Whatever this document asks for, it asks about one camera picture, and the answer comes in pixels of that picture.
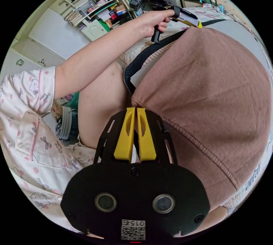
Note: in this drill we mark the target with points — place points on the gray pink long sleeve shirt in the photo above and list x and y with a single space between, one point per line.
202 99

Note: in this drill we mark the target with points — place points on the person's left hand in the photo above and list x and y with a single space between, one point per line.
154 21

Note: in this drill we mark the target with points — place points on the person's left forearm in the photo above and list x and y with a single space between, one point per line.
96 63

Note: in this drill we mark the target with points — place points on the white cupboard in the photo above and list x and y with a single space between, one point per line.
47 35

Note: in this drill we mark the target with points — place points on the white shelf with books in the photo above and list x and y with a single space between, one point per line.
96 3

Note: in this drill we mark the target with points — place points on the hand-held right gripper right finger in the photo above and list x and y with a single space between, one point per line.
146 140

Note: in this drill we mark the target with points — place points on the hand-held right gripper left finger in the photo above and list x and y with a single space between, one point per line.
124 138

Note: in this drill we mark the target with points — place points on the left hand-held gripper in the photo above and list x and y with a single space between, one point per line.
156 3

